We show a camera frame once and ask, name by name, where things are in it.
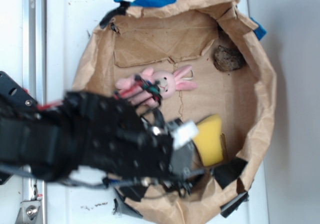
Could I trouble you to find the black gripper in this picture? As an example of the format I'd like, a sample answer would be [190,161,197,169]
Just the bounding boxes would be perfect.
[109,108,208,197]

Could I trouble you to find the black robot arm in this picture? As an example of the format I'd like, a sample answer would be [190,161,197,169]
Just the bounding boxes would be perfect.
[0,92,205,196]

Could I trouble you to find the pink plush bunny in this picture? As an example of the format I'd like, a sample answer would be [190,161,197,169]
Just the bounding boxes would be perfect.
[115,65,198,107]

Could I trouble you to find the yellow sponge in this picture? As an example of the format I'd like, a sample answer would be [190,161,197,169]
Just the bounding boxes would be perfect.
[193,114,224,166]

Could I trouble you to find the brown grey rock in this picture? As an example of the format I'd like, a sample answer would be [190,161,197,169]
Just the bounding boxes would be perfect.
[214,46,246,72]

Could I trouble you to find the white plastic tray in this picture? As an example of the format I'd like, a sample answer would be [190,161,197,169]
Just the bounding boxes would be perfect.
[46,0,269,223]

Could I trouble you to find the brown paper bag bin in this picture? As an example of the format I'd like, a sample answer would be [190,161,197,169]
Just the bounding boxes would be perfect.
[72,0,277,223]

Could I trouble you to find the blue tape strip top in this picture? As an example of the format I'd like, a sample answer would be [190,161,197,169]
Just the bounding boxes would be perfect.
[113,0,177,8]

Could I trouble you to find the blue tape strip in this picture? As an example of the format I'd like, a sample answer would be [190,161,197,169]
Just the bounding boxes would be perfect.
[250,17,267,41]
[113,0,177,8]

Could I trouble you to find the blue tape strip right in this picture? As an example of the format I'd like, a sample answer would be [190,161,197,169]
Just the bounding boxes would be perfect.
[250,17,267,41]

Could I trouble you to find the red black cable bundle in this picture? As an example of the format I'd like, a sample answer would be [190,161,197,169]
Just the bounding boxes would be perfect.
[112,74,164,109]

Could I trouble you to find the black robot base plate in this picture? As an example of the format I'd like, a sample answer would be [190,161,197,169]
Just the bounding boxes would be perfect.
[0,71,39,184]

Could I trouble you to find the metal corner bracket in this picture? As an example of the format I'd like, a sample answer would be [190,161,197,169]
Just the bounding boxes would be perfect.
[15,200,43,224]

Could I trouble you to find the aluminium frame rail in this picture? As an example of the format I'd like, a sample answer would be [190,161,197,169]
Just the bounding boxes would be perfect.
[22,0,47,223]

